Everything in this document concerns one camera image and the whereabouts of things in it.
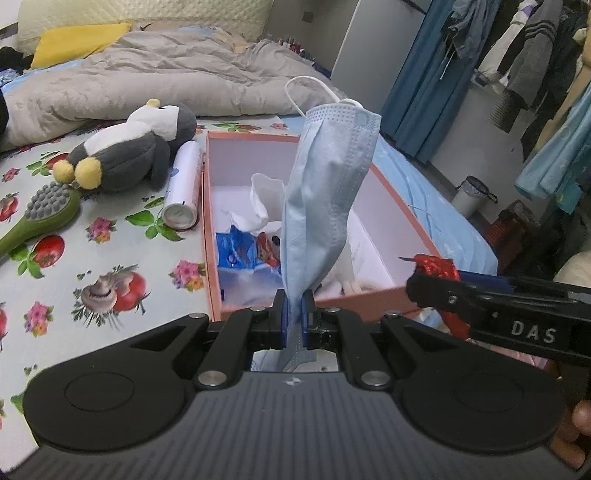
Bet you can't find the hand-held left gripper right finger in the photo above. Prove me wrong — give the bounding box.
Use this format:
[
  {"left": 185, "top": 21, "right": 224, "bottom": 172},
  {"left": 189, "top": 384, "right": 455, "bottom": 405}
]
[{"left": 300, "top": 290, "right": 469, "bottom": 391}]

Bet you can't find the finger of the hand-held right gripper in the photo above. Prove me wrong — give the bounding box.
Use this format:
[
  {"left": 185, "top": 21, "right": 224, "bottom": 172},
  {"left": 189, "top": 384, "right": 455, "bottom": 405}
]
[
  {"left": 405, "top": 273, "right": 491, "bottom": 329},
  {"left": 457, "top": 270, "right": 591, "bottom": 299}
]

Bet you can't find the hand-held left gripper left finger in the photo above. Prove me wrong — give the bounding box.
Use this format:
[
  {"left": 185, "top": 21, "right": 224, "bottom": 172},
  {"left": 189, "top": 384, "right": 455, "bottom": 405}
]
[{"left": 115, "top": 288, "right": 291, "bottom": 391}]

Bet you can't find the red candy wrapper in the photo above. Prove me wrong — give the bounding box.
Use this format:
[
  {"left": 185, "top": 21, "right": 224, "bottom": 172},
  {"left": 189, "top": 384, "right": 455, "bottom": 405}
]
[{"left": 399, "top": 253, "right": 469, "bottom": 340}]

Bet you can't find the blue plastic packet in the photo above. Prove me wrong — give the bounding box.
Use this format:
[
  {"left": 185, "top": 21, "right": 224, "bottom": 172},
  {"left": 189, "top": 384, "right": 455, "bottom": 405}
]
[{"left": 215, "top": 228, "right": 259, "bottom": 273}]

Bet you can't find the white tissue paper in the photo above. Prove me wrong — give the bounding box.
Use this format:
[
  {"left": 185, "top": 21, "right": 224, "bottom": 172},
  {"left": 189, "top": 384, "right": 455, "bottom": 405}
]
[{"left": 222, "top": 173, "right": 286, "bottom": 232}]

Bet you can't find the blue face mask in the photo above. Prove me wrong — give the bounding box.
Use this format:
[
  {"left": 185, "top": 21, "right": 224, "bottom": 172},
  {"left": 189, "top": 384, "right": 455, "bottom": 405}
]
[{"left": 277, "top": 76, "right": 383, "bottom": 371}]

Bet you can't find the salmon cardboard box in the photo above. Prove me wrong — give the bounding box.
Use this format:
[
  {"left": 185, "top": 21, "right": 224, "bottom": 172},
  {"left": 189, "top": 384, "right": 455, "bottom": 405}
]
[{"left": 203, "top": 130, "right": 446, "bottom": 324}]

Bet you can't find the person's right hand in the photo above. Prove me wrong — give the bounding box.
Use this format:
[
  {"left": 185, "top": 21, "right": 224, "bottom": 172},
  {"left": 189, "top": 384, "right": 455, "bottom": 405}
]
[{"left": 549, "top": 398, "right": 591, "bottom": 470}]

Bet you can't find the dark red stool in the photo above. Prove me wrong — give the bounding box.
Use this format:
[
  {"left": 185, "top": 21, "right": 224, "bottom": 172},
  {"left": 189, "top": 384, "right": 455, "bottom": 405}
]
[{"left": 482, "top": 200, "right": 541, "bottom": 273}]

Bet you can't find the cream cloth bundle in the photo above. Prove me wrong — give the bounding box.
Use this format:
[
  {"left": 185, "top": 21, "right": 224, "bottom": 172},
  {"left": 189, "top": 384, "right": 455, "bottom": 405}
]
[{"left": 554, "top": 251, "right": 591, "bottom": 285}]

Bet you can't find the light blue bed sheet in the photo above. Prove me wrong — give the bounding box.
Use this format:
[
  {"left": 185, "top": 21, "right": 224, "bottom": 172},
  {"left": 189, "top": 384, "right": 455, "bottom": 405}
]
[{"left": 0, "top": 25, "right": 500, "bottom": 280}]

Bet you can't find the white trash bin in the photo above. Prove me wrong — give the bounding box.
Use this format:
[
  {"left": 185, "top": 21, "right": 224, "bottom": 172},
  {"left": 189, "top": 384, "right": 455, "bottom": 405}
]
[{"left": 450, "top": 175, "right": 498, "bottom": 220}]

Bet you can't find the light blue hanging garment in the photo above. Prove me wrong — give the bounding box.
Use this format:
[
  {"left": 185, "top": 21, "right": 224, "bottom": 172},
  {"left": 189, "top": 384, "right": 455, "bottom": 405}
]
[{"left": 515, "top": 80, "right": 591, "bottom": 214}]

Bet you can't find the floral printed mat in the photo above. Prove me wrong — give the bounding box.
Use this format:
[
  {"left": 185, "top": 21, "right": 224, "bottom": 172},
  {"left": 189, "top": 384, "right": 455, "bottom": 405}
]
[{"left": 0, "top": 116, "right": 301, "bottom": 435}]

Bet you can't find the white spray can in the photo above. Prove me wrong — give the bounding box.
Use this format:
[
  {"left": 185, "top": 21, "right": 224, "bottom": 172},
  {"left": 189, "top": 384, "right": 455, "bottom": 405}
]
[{"left": 161, "top": 140, "right": 206, "bottom": 232}]

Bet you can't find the blue curtain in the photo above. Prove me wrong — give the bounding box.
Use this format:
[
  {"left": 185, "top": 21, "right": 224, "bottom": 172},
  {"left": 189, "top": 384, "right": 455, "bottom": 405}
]
[{"left": 379, "top": 0, "right": 481, "bottom": 164}]

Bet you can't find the grey penguin plush toy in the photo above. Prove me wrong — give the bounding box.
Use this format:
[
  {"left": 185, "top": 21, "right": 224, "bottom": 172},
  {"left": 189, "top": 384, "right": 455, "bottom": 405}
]
[{"left": 52, "top": 98, "right": 198, "bottom": 193}]

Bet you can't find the grey striped hanging jacket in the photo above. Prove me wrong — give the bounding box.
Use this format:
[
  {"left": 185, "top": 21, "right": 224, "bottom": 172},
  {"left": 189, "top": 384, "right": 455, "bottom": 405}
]
[{"left": 496, "top": 0, "right": 574, "bottom": 134}]

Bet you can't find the white hanging garment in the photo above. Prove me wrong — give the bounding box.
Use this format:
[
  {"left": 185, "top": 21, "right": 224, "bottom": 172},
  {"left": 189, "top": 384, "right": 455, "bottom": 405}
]
[{"left": 478, "top": 0, "right": 541, "bottom": 85}]

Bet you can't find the tall bedside cabinet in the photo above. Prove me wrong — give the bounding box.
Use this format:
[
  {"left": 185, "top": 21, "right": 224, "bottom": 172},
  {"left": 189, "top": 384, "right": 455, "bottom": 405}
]
[{"left": 263, "top": 0, "right": 426, "bottom": 86}]

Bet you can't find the grey duvet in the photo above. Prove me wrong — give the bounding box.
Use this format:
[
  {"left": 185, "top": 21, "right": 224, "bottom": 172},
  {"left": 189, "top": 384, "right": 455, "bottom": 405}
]
[{"left": 0, "top": 31, "right": 348, "bottom": 153}]

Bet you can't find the cluster of small bottles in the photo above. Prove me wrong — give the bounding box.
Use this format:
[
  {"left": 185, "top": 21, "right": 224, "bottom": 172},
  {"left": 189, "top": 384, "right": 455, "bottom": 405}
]
[{"left": 277, "top": 36, "right": 333, "bottom": 77}]

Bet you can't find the cream quilted headboard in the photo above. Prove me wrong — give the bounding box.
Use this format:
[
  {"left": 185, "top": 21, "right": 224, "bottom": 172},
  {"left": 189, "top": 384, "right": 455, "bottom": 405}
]
[{"left": 16, "top": 0, "right": 273, "bottom": 42}]

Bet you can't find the yellow pillow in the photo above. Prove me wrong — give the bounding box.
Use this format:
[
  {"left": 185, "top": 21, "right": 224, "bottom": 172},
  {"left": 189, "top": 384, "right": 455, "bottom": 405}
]
[{"left": 28, "top": 21, "right": 134, "bottom": 71}]

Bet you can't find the black garment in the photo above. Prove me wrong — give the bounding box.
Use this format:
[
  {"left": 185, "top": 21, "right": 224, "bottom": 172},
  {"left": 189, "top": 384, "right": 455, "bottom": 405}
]
[{"left": 0, "top": 46, "right": 36, "bottom": 73}]

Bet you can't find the green long-handled brush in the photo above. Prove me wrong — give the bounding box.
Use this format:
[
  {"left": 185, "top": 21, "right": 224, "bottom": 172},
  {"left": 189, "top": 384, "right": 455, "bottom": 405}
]
[{"left": 0, "top": 181, "right": 82, "bottom": 259}]

